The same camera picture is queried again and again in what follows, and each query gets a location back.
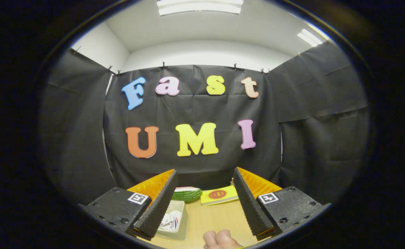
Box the black backdrop cloth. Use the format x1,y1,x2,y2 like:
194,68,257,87
38,41,370,208

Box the beige fabric storage box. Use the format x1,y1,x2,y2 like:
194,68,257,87
155,200,188,241

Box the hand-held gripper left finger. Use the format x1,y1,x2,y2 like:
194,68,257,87
78,169,178,241

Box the watermelon slice plush toy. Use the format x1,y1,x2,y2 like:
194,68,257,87
171,187,203,203

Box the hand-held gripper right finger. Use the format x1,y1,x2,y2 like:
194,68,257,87
233,167,331,241

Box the yellow book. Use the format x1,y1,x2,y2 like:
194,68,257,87
200,185,239,206

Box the small ceiling light panel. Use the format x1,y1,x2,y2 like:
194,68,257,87
296,28,324,47

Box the long ceiling light panel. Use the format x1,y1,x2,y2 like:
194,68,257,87
157,0,244,16

